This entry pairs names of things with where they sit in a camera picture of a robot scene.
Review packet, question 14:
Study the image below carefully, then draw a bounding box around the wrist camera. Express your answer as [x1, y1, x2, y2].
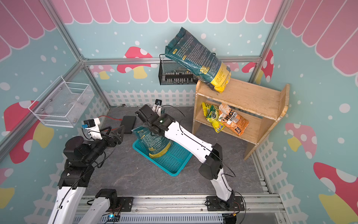
[82, 118, 103, 141]
[152, 99, 162, 116]

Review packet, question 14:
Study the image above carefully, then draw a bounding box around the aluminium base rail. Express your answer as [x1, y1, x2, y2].
[73, 193, 289, 224]

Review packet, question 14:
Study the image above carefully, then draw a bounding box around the black wire mesh basket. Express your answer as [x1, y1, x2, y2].
[158, 54, 199, 85]

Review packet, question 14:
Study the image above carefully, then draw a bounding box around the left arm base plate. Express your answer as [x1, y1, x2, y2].
[111, 197, 134, 212]

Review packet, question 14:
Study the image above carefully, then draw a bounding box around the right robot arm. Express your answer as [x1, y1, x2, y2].
[135, 105, 235, 211]

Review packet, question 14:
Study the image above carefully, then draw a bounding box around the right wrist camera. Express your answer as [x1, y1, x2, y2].
[152, 99, 162, 116]

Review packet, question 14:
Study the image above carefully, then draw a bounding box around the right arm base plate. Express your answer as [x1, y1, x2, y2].
[204, 196, 245, 212]

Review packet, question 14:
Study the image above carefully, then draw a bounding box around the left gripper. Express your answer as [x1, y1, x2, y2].
[84, 125, 126, 164]

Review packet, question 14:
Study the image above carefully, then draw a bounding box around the white wire mesh basket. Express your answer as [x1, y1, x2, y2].
[28, 76, 95, 128]

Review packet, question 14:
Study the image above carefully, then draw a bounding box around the yellow snack bag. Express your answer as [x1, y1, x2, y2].
[202, 102, 225, 133]

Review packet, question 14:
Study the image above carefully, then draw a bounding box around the orange snack bag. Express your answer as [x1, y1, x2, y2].
[218, 103, 249, 136]

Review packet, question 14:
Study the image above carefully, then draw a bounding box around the green circuit board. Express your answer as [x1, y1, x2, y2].
[106, 214, 120, 223]

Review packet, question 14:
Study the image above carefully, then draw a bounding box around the wooden shelf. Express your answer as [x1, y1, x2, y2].
[192, 79, 290, 160]

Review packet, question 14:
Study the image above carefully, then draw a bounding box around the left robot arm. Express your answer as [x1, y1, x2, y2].
[48, 126, 125, 224]

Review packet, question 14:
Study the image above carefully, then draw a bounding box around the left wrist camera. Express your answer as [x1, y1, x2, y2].
[82, 118, 103, 141]

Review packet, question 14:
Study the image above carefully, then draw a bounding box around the dark green fertilizer bag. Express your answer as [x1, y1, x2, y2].
[132, 126, 172, 159]
[165, 27, 231, 93]

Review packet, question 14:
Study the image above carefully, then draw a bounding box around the black box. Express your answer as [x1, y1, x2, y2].
[120, 116, 137, 134]

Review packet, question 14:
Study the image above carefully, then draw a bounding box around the teal plastic basket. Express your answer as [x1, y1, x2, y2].
[132, 140, 192, 176]

